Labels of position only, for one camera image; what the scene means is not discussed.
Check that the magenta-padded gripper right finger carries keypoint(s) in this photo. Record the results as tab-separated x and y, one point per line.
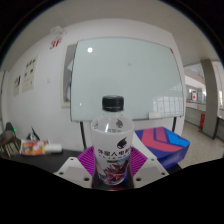
140	163

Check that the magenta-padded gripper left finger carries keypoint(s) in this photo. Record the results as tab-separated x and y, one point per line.
86	161

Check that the white-labelled black-capped drink bottle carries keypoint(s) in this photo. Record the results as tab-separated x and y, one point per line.
111	150

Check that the blue cardboard box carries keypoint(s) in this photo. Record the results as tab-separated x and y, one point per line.
163	143

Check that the flat white eraser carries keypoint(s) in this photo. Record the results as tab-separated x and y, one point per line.
53	148

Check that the colourful flat book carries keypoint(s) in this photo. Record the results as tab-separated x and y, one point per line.
33	147

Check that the red fire extinguisher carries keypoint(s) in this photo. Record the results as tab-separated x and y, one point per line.
202	120

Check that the red flag sign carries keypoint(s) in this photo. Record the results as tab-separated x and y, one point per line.
194	96

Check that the large glass whiteboard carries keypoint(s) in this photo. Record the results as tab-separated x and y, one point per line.
133	76

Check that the small white wall poster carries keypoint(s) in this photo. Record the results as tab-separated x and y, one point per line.
17	85

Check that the large white wall poster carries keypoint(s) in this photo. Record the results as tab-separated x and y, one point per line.
29	75

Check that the red wall sign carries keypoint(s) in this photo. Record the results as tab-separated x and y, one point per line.
56	43

